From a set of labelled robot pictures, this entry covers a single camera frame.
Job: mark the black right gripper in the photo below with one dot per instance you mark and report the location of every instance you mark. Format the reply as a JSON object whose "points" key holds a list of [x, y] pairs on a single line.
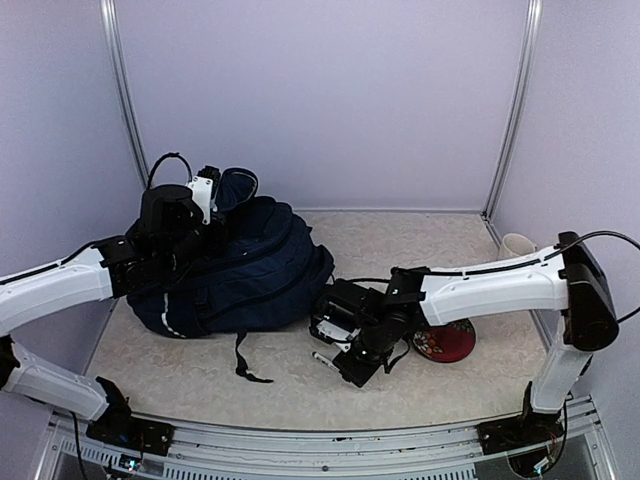
{"points": [[358, 374]]}

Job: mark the navy blue student backpack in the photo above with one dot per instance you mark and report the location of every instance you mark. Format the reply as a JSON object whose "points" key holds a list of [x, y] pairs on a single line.
{"points": [[269, 276]]}

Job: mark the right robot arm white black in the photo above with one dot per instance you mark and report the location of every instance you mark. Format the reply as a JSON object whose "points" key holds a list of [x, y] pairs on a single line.
{"points": [[366, 324]]}

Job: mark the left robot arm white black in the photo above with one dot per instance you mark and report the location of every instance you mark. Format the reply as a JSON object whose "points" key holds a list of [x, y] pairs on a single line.
{"points": [[171, 232]]}

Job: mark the red floral plate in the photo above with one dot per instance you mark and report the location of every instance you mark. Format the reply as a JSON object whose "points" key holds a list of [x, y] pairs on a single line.
{"points": [[450, 343]]}

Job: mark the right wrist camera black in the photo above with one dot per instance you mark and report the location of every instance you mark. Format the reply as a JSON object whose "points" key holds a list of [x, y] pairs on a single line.
{"points": [[335, 328]]}

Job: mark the aluminium corner post right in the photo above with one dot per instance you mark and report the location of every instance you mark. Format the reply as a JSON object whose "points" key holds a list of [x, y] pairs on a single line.
{"points": [[518, 101]]}

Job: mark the aluminium corner post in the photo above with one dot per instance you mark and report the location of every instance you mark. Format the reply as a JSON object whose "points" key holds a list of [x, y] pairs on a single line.
{"points": [[518, 101], [110, 23]]}

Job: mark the aluminium front rail frame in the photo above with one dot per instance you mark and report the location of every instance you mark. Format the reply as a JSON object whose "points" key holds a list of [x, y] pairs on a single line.
{"points": [[205, 451]]}

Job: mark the aluminium corner post left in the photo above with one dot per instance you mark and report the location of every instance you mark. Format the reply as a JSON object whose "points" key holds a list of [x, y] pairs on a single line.
{"points": [[110, 23]]}

